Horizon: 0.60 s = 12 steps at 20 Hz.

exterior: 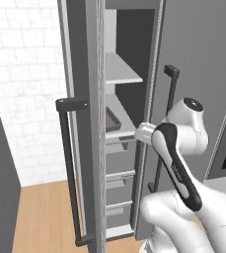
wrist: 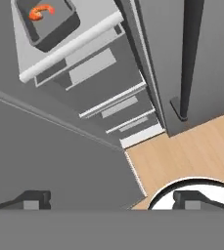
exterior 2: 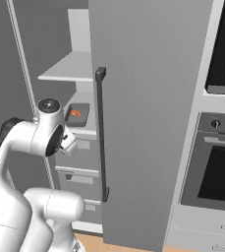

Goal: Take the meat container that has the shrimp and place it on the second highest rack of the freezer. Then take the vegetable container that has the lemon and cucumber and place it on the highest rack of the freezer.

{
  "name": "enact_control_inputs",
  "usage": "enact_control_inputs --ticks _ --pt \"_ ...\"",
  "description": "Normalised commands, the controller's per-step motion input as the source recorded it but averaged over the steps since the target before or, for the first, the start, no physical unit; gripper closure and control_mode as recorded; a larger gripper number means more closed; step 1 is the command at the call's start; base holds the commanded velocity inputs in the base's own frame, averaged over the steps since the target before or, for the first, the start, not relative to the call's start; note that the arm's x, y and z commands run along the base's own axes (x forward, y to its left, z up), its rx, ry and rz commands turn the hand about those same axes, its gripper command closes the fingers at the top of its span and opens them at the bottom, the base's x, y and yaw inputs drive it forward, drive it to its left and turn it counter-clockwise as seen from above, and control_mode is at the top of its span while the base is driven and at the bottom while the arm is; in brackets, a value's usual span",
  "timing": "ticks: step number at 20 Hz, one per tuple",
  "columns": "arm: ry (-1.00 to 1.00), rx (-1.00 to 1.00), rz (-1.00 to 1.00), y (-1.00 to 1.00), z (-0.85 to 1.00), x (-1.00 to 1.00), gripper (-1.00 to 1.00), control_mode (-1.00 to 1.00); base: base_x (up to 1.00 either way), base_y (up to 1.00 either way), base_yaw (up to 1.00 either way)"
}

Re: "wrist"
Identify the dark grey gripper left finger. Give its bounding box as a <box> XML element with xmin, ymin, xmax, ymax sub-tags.
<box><xmin>0</xmin><ymin>189</ymin><xmax>52</xmax><ymax>211</ymax></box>

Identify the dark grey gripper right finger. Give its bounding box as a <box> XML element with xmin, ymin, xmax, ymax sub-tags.
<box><xmin>172</xmin><ymin>189</ymin><xmax>224</xmax><ymax>211</ymax></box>

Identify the plain grey freezer door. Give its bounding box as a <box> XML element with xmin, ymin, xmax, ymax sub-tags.
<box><xmin>0</xmin><ymin>85</ymin><xmax>149</xmax><ymax>211</ymax></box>

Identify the white freezer floor ledge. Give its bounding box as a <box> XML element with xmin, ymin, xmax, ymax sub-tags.
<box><xmin>119</xmin><ymin>123</ymin><xmax>166</xmax><ymax>149</ymax></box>

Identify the grey freezer body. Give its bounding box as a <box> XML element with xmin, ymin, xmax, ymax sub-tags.
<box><xmin>10</xmin><ymin>0</ymin><xmax>166</xmax><ymax>150</ymax></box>

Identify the dark grey meat container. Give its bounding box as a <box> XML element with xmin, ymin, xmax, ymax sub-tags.
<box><xmin>13</xmin><ymin>0</ymin><xmax>82</xmax><ymax>54</ymax></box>

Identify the orange shrimp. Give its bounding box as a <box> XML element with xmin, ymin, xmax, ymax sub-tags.
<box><xmin>27</xmin><ymin>4</ymin><xmax>57</xmax><ymax>22</ymax></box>

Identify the white round object black rim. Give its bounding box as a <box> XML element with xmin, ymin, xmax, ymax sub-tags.
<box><xmin>147</xmin><ymin>176</ymin><xmax>224</xmax><ymax>211</ymax></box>

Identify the black door handle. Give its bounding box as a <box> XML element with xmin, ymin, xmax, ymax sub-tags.
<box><xmin>169</xmin><ymin>0</ymin><xmax>205</xmax><ymax>123</ymax></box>

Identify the grey freezer door with handle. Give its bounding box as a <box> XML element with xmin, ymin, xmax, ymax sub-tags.
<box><xmin>113</xmin><ymin>0</ymin><xmax>224</xmax><ymax>139</ymax></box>

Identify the white freezer rack with rail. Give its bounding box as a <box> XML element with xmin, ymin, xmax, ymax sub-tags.
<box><xmin>10</xmin><ymin>0</ymin><xmax>126</xmax><ymax>84</ymax></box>

